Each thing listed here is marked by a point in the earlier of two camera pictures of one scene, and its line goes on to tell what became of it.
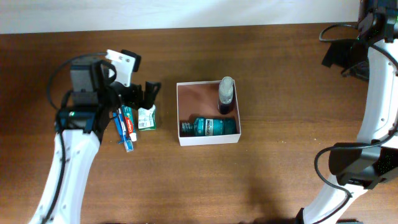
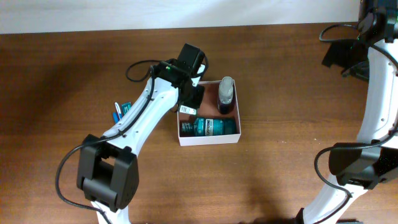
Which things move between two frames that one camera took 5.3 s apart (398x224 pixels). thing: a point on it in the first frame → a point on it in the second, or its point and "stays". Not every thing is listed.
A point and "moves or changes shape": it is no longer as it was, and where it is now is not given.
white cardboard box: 200,99 stays
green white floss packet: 147,118 moves or changes shape
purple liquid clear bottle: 226,94 stays
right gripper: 336,55 stays
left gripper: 150,91 → 198,99
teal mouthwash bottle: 206,127 stays
